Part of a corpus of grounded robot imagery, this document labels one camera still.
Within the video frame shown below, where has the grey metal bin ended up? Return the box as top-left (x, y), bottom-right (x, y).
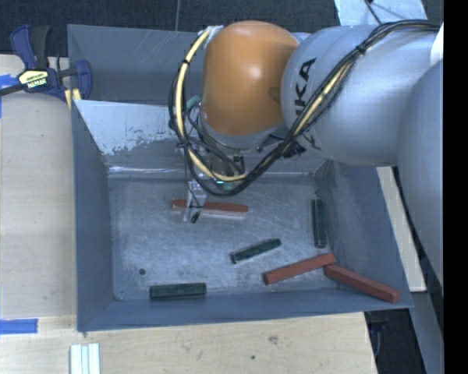
top-left (66, 23), bottom-right (415, 333)

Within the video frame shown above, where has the red-brown block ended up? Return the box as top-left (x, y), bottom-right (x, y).
top-left (170, 198), bottom-right (250, 221)
top-left (323, 264), bottom-right (401, 305)
top-left (261, 252), bottom-right (338, 286)

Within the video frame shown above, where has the dark green flat block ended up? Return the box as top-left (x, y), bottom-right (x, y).
top-left (229, 238), bottom-right (282, 265)
top-left (310, 196), bottom-right (329, 249)
top-left (149, 282), bottom-right (207, 301)

